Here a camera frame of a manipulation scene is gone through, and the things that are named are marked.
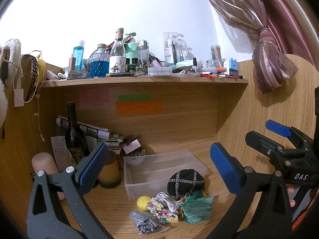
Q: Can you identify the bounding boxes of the green knitted cloth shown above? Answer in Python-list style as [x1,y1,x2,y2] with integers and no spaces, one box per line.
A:
[179,196,214,224]

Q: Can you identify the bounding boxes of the black cap with chains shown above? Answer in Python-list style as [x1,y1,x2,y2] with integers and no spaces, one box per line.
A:
[167,169,205,200]

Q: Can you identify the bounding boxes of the yellow felt ball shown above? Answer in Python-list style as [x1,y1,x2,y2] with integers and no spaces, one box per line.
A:
[137,196,151,211]

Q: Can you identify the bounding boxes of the white drawstring pouch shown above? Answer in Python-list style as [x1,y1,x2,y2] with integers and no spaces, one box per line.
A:
[151,192,181,212]

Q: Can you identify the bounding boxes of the floral patterned cloth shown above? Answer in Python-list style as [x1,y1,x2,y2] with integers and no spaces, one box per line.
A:
[147,201,179,224]

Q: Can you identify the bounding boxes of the person's right hand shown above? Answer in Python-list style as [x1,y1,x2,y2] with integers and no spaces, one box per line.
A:
[286,185,319,208]

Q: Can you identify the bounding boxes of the pink mug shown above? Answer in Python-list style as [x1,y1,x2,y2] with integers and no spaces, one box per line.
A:
[31,152,66,201]

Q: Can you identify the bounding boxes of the brown cylindrical jar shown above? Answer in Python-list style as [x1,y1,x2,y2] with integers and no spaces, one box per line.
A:
[98,151,121,188]

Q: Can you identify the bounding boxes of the dark wine bottle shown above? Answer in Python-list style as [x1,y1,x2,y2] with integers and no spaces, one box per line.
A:
[65,102,90,165]

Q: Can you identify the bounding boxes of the blue pencil sharpener box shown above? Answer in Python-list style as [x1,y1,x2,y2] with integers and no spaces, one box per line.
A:
[229,58,238,75]

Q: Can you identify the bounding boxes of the stack of newspapers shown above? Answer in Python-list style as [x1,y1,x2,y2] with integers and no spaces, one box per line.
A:
[56,115,126,155]

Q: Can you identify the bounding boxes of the bowl of pebbles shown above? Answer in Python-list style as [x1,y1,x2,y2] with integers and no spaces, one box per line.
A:
[127,149,146,166]

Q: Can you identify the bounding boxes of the clear plastic storage bin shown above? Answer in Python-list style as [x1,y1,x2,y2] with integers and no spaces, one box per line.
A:
[123,149,207,201]

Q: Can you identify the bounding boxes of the small white card box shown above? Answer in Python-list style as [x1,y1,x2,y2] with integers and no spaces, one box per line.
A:
[122,139,141,155]

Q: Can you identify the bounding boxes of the tall clear jar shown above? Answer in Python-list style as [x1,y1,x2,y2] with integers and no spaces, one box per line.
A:
[210,45,222,66]

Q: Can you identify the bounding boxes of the white fluffy pompom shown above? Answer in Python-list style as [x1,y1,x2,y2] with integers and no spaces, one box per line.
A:
[0,81,8,126]

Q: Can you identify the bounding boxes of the pink striped curtain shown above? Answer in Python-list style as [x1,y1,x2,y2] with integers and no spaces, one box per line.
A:
[208,0,318,93]

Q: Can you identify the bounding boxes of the pink sticky note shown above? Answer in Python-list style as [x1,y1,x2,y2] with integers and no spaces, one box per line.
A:
[78,88,110,110]

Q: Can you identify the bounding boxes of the orange sticky note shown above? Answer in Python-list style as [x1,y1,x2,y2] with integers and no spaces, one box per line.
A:
[116,100,163,116]

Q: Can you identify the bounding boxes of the white organizer with brushes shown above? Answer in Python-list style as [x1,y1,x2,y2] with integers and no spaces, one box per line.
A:
[163,32,189,66]

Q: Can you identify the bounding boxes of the clear flat plastic box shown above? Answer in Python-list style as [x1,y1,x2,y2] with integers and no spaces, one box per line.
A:
[148,66,172,77]

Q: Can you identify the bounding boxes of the green sticky note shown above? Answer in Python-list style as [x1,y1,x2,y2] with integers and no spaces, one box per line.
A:
[118,93,153,102]

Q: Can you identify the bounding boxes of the wooden desk shelf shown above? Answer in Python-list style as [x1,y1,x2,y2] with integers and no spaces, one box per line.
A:
[42,75,249,88]

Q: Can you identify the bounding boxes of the braided headband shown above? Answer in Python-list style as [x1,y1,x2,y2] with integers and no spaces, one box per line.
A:
[23,54,39,103]

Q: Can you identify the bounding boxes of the blue beads glass bottle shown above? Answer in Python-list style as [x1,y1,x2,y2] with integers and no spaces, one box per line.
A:
[89,44,110,78]

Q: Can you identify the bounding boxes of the white illustrated cup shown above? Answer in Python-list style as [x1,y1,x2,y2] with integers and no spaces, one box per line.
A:
[109,56,126,73]

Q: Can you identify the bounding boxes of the teal liquid bottle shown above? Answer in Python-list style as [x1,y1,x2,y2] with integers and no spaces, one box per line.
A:
[73,40,85,71]

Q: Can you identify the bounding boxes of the mint green pump bottle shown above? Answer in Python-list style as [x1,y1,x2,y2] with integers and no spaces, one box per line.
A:
[124,32,137,66]

